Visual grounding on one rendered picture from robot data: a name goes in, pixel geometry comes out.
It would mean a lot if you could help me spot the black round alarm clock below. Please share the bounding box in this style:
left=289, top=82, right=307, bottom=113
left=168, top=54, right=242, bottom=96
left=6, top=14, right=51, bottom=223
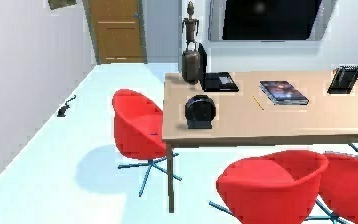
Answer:
left=184, top=94, right=217, bottom=130

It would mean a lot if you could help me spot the red swivel chair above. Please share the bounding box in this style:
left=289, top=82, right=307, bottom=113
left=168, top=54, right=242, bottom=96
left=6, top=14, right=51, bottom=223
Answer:
left=318, top=143, right=358, bottom=224
left=111, top=88, right=183, bottom=198
left=208, top=149, right=351, bottom=224

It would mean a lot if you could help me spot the black open laptop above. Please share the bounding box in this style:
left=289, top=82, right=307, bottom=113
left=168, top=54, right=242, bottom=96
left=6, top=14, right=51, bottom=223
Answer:
left=197, top=42, right=240, bottom=93

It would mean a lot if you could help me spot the brown figurine statue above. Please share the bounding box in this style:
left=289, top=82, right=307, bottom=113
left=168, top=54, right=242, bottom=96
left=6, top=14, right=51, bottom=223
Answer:
left=181, top=0, right=201, bottom=85

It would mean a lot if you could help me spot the yellow pencil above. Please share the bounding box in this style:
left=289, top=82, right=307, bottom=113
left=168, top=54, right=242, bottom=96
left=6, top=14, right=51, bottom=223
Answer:
left=252, top=95, right=265, bottom=111

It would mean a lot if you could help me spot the light wooden table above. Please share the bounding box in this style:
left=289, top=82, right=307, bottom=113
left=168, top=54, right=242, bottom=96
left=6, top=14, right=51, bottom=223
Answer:
left=161, top=69, right=358, bottom=214

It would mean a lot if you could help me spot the brown wooden door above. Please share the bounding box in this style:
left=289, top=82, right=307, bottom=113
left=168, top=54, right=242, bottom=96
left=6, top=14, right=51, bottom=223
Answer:
left=82, top=0, right=148, bottom=65

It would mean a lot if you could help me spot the dark blue book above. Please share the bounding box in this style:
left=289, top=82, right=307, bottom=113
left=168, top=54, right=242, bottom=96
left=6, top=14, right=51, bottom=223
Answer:
left=258, top=80, right=310, bottom=107

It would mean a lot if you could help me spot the small black floor object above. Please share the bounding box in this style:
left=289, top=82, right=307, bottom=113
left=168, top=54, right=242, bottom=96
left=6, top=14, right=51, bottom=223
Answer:
left=56, top=94, right=77, bottom=118

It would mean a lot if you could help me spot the dark window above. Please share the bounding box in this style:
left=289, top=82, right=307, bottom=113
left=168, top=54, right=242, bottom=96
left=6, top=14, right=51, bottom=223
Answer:
left=208, top=0, right=338, bottom=43

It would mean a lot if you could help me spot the olive framed picture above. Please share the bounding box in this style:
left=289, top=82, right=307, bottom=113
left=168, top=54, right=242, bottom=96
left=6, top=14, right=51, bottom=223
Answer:
left=47, top=0, right=78, bottom=10

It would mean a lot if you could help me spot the black desk phone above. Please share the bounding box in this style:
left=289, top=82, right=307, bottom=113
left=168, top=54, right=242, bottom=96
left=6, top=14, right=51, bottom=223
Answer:
left=326, top=64, right=358, bottom=96

